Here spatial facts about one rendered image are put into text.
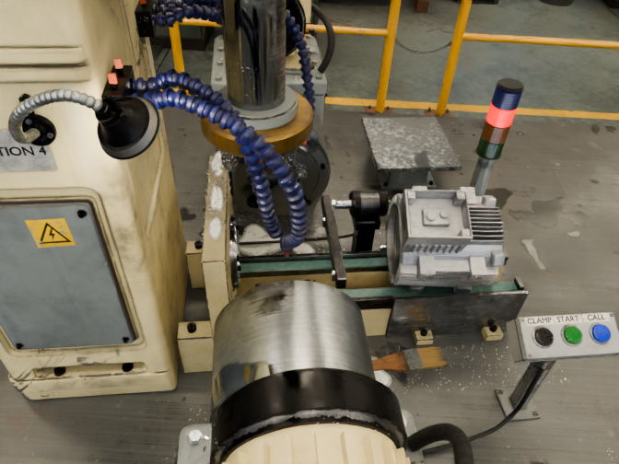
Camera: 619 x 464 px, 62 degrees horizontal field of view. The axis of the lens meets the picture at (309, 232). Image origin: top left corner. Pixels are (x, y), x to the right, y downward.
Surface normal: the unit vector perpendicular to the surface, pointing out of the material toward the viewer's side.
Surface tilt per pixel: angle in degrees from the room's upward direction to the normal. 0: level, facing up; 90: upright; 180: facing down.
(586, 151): 0
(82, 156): 90
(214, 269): 90
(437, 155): 0
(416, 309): 90
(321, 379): 4
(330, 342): 24
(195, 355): 90
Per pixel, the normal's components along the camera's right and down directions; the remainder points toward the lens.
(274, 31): 0.63, 0.55
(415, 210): 0.04, -0.40
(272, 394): -0.34, -0.66
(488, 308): 0.10, 0.68
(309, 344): 0.20, -0.73
